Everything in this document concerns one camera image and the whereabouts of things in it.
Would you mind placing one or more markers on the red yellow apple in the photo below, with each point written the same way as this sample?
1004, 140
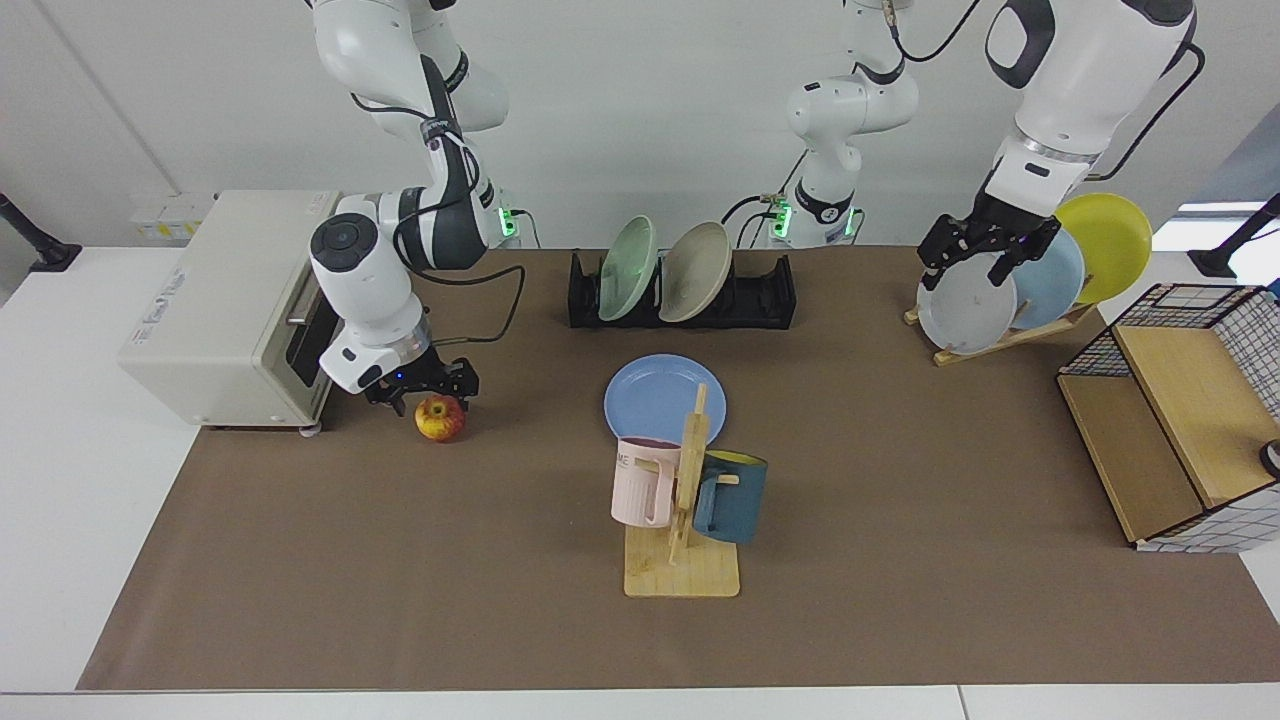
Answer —
438, 422

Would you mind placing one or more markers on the pale blue plate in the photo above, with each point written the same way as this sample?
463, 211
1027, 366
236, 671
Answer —
1055, 280

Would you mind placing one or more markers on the light grey plate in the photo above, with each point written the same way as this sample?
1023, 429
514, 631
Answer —
965, 315

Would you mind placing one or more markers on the wooden plate rack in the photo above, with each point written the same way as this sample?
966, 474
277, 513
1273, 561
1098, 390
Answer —
1000, 345

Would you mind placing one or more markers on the yellow plate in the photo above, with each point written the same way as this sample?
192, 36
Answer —
1110, 240

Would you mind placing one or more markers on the black dish rack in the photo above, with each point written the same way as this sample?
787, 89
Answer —
765, 295

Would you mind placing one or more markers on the green plate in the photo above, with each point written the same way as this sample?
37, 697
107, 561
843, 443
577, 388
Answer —
628, 270

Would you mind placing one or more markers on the beige plate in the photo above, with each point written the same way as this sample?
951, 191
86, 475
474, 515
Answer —
695, 272

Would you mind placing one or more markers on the pink mug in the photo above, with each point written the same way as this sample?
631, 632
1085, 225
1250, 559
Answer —
640, 490

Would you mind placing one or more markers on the pale toaster oven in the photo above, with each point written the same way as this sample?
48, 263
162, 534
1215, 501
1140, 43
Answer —
220, 300

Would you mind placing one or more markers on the black stand base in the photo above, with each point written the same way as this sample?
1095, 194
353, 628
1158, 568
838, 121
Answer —
40, 250
1225, 260

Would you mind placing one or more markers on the brown table cloth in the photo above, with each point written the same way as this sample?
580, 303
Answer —
900, 500

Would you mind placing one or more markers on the wooden cup stand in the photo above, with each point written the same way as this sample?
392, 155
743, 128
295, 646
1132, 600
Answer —
690, 575

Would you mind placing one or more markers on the dark teal mug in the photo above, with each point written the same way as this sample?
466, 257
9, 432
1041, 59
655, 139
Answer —
735, 500

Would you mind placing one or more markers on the white socket boxes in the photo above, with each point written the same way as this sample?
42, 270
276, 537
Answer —
170, 220

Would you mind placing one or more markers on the small dark round object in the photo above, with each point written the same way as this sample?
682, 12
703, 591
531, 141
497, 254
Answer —
1272, 460

